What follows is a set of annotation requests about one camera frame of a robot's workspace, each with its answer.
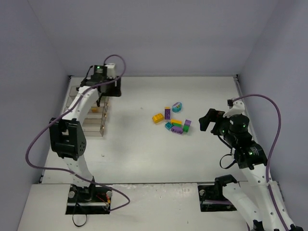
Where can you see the yellow curved lego brick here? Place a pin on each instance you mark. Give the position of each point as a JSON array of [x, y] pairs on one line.
[[158, 118]]

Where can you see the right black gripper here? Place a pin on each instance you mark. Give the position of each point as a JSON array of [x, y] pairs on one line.
[[215, 121]]

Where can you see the left base mount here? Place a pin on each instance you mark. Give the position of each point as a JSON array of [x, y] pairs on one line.
[[96, 203]]

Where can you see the teal square lego brick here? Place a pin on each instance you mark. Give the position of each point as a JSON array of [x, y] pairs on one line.
[[168, 125]]

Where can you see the yellow flat lego brick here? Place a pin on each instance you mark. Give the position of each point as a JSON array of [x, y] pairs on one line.
[[175, 121]]

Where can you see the base mount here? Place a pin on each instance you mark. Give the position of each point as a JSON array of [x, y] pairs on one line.
[[96, 203], [211, 200]]

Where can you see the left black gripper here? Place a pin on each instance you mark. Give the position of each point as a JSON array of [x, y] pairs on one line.
[[113, 89]]

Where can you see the purple lego on green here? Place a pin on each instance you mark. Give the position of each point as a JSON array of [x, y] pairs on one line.
[[187, 122]]

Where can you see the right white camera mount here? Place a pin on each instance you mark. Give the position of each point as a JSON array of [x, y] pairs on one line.
[[236, 107]]

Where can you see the teal oval lego piece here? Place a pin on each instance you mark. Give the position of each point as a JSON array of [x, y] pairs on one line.
[[177, 107]]

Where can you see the purple printed lego brick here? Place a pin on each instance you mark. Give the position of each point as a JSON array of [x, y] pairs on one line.
[[167, 113]]

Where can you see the green lego under yellow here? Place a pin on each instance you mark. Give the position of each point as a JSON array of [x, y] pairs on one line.
[[177, 125]]

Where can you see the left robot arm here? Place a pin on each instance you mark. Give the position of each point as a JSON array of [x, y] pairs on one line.
[[67, 136]]

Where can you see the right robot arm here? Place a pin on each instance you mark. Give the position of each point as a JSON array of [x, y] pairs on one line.
[[267, 212]]

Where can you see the green lego brick right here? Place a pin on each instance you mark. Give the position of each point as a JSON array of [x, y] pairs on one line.
[[185, 128]]

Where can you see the right base mount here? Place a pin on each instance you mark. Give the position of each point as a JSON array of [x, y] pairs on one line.
[[211, 200]]

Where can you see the purple lego brick front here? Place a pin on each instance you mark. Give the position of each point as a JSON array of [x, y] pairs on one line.
[[177, 130]]

